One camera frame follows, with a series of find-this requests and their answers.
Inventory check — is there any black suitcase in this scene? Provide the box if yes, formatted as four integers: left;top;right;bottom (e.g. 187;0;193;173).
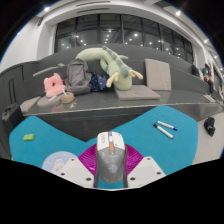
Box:
1;103;26;129

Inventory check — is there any white marker with blue cap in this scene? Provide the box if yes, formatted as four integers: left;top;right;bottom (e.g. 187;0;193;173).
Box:
157;120;179;132

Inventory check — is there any green eraser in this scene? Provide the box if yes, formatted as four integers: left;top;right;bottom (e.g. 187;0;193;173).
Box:
22;133;36;142

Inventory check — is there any person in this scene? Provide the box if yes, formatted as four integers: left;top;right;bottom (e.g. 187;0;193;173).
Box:
200;63;214;94

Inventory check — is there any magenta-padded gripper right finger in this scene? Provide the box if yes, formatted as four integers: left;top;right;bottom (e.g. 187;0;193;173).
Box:
123;143;167;189

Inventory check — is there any square grey seat cushion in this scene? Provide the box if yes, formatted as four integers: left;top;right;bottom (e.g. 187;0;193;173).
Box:
144;58;172;92
113;84;162;102
19;95;43;114

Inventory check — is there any beige round tape roll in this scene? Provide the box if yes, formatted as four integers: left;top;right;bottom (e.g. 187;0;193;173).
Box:
60;91;75;104

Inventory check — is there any dark blue patterned bag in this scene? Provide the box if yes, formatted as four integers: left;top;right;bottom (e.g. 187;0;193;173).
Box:
89;71;111;93

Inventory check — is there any grey and white computer mouse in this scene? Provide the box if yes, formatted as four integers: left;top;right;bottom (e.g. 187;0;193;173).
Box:
93;130;129;189

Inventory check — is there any pink plush pillow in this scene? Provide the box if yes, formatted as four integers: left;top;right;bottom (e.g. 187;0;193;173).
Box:
43;72;67;98

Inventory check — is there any grey backpack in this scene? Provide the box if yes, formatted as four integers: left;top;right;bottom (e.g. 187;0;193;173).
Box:
63;58;93;96

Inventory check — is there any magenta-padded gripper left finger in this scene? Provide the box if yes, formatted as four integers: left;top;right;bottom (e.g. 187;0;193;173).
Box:
57;145;100;190

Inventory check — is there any white marker with black cap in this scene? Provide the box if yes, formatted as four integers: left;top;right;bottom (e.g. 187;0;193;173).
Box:
152;123;175;140

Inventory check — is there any green plush dragon toy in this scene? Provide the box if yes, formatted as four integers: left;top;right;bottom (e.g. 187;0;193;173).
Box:
75;45;144;92

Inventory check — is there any black bag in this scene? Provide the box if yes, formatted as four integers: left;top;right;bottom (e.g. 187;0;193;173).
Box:
203;116;216;137

